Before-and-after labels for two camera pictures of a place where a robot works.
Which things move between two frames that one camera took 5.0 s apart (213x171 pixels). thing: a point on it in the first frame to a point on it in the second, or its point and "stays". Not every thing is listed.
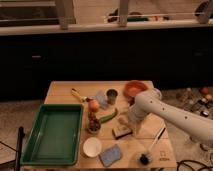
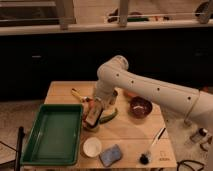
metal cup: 112,95 stays
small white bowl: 92,147 stays
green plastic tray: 55,136 stays
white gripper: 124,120 to 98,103
